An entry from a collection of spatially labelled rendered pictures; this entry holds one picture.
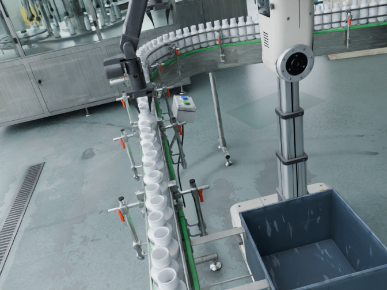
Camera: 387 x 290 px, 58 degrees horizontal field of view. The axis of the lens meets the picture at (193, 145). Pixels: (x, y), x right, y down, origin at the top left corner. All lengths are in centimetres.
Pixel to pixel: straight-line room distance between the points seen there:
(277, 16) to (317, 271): 92
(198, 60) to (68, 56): 215
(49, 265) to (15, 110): 262
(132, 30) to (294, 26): 64
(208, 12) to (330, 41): 387
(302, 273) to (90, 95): 381
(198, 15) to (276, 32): 495
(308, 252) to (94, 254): 166
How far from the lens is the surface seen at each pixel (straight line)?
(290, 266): 124
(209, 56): 276
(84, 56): 448
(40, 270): 269
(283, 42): 150
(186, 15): 635
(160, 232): 80
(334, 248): 131
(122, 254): 249
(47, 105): 475
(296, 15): 148
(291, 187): 189
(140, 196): 100
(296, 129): 173
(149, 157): 106
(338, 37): 280
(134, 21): 121
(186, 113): 147
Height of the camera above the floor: 168
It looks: 29 degrees down
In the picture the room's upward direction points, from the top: 12 degrees counter-clockwise
